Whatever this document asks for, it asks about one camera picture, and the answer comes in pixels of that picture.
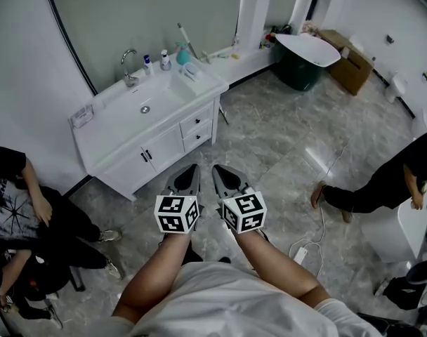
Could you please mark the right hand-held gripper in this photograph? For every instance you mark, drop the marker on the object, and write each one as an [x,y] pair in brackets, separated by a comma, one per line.
[246,212]

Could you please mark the dark green white tub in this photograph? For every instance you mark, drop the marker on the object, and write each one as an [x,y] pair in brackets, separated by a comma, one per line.
[297,69]

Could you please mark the chrome faucet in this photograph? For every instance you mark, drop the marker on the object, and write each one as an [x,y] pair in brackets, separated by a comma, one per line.
[128,77]

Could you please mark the white power adapter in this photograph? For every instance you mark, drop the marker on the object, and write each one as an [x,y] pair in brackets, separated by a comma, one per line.
[300,255]

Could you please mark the white vanity sink cabinet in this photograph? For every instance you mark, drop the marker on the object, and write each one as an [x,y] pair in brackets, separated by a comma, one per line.
[129,128]

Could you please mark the person's right forearm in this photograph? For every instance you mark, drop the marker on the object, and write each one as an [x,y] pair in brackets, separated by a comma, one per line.
[269,265]

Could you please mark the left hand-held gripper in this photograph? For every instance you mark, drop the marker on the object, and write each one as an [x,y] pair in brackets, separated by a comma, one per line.
[171,214]

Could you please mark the small clear bottle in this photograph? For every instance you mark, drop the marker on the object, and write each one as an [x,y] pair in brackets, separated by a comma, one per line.
[236,40]

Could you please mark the cardboard box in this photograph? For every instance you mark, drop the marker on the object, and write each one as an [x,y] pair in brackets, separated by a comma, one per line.
[350,65]

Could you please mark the white floor-standing container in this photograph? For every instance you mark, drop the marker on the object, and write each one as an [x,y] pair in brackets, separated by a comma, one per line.
[396,84]

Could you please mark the white pump dispenser bottle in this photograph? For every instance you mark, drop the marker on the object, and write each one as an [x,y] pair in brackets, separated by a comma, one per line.
[165,61]

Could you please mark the black bag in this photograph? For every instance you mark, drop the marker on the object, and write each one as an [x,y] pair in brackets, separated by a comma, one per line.
[406,290]

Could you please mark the teal spray bottle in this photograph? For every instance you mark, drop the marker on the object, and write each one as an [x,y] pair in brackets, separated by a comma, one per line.
[182,56]

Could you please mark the large wall mirror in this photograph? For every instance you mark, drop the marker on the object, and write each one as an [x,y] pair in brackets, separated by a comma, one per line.
[146,12]

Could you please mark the person's white shirt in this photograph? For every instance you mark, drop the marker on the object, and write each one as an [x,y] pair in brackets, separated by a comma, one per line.
[227,304]

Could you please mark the small white tap fitting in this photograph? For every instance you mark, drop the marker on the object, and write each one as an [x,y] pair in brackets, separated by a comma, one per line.
[207,57]

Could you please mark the person's left forearm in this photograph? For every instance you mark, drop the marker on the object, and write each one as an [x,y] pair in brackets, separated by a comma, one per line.
[157,269]

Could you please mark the clear plastic box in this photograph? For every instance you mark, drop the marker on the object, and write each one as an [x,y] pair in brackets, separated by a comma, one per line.
[81,116]

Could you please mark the white bottle blue cap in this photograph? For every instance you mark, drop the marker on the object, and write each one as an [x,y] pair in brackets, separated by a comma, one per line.
[148,65]

